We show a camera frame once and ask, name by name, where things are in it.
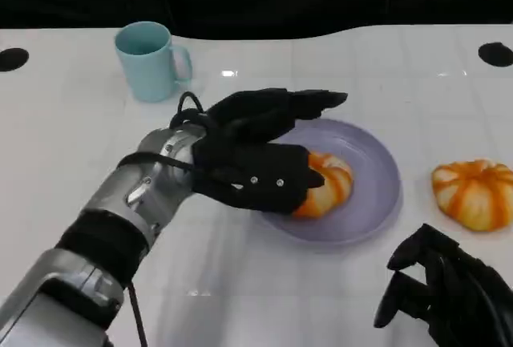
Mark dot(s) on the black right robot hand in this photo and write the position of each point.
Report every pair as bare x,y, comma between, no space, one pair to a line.
465,299

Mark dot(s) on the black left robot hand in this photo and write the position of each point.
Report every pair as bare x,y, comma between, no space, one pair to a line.
256,116

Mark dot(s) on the small orange white bread roll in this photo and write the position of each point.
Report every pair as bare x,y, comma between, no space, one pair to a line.
332,186

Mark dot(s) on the large orange white bread roll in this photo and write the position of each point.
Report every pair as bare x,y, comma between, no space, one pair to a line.
475,194

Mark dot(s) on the pale green mug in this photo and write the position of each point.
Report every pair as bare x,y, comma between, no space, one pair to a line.
144,62

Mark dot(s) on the lilac plate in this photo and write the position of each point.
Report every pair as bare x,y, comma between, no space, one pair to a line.
368,186

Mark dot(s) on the black table grommet hole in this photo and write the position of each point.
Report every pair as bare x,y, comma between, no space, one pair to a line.
13,59
497,54

